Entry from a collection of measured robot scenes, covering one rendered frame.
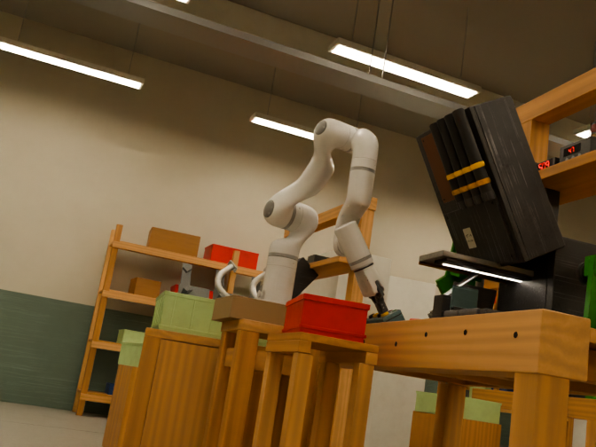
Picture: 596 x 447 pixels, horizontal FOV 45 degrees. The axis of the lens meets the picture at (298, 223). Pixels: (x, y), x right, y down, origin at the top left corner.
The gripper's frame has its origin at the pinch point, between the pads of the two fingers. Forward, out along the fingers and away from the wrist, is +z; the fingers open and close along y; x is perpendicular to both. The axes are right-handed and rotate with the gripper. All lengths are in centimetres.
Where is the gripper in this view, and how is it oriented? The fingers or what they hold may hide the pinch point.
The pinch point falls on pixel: (381, 307)
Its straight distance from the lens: 255.4
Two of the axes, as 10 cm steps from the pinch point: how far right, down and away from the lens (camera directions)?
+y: 3.3, -1.6, -9.3
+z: 4.1, 9.1, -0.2
